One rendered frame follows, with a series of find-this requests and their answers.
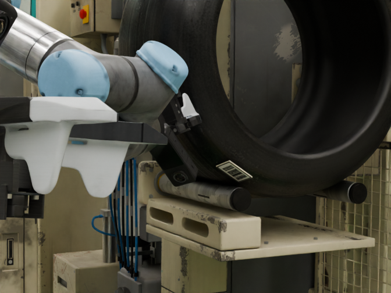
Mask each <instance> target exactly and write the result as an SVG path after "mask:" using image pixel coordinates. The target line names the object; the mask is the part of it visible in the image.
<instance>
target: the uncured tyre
mask: <svg viewBox="0 0 391 293"><path fill-rule="evenodd" d="M223 1H224V0H127V2H126V4H125V8H124V11H123V14H122V19H121V22H120V29H119V39H118V56H128V57H135V56H136V52H137V51H138V50H140V48H141V47H142V46H143V45H144V44H145V43H146V42H147V41H157V42H160V43H161V44H164V45H166V46H167V47H169V48H170V49H172V50H173V51H175V52H176V53H177V54H178V55H179V56H180V57H181V58H182V59H183V60H184V61H185V63H186V65H187V67H188V70H189V72H188V75H187V77H186V79H185V80H184V82H183V83H182V85H181V86H180V88H179V90H180V93H181V95H183V94H184V93H185V94H187V95H188V97H189V98H190V101H191V103H192V105H193V107H194V109H195V111H196V112H197V113H198V114H199V115H200V118H201V121H202V123H200V124H198V125H195V126H192V127H190V130H189V131H186V132H184V133H181V134H179V135H176V138H177V139H178V140H179V142H180V143H181V145H182V146H183V148H184V149H185V151H186V152H187V154H188V155H189V157H190V158H191V160H192V161H193V163H194V164H195V166H196V167H197V169H198V173H197V177H196V179H200V180H205V181H211V182H215V183H220V184H226V185H231V186H235V187H240V188H244V189H246V190H248V191H249V193H250V194H252V195H258V196H263V197H268V198H291V197H296V196H302V195H307V194H310V193H313V192H317V191H320V190H324V189H326V188H328V187H331V186H333V185H335V184H337V183H339V182H341V181H342V180H344V179H345V178H347V177H348V176H350V175H351V174H353V173H354V172H355V171H356V170H358V169H359V168H360V167H361V166H362V165H363V164H364V163H365V162H366V161H367V160H368V159H369V158H370V157H371V156H372V154H373V153H374V152H375V151H376V150H377V148H378V147H379V146H380V144H381V142H382V141H383V139H384V138H385V136H386V135H387V133H388V131H389V129H390V127H391V0H284V1H285V3H286V5H287V6H288V8H289V9H290V11H291V13H292V15H293V17H294V20H295V22H296V25H297V28H298V32H299V35H300V39H301V47H302V54H303V64H302V72H301V79H300V83H299V87H298V90H297V94H296V96H295V98H294V101H293V103H292V105H291V107H290V108H289V110H288V111H287V113H286V114H285V116H284V117H283V119H282V120H281V121H280V122H279V123H278V124H277V125H276V126H275V127H274V128H273V129H272V130H271V131H269V132H268V133H266V134H265V135H263V136H262V137H260V138H258V137H257V136H256V135H255V134H253V133H252V132H251V131H250V130H249V129H248V128H247V127H246V125H245V124H244V123H243V122H242V121H241V120H240V118H239V117H238V115H237V114H236V112H235V111H234V109H233V107H232V106H231V104H230V102H229V100H228V98H227V96H226V93H225V90H224V88H223V85H222V82H221V77H220V74H219V69H218V63H217V57H216V32H217V26H218V19H219V14H220V11H221V7H222V4H223ZM178 101H179V103H180V108H181V107H183V97H182V96H181V97H178ZM228 160H230V161H231V162H233V163H234V164H236V165H237V166H238V167H240V168H241V169H243V170H244V171H245V172H247V173H248V174H249V175H251V176H252V178H249V179H247V180H244V181H242V182H239V183H238V182H237V181H236V180H234V179H233V178H231V177H230V176H228V175H227V174H226V173H224V172H223V171H221V170H220V169H218V168H217V167H216V166H217V165H219V164H221V163H224V162H227V161H228Z"/></svg>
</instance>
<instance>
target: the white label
mask: <svg viewBox="0 0 391 293"><path fill-rule="evenodd" d="M216 167H217V168H218V169H220V170H221V171H223V172H224V173H226V174H227V175H228V176H230V177H231V178H233V179H234V180H236V181H237V182H238V183H239V182H242V181H244V180H247V179H249V178H252V176H251V175H249V174H248V173H247V172H245V171H244V170H243V169H241V168H240V167H238V166H237V165H236V164H234V163H233V162H231V161H230V160H228V161H227V162H224V163H221V164H219V165H217V166H216Z"/></svg>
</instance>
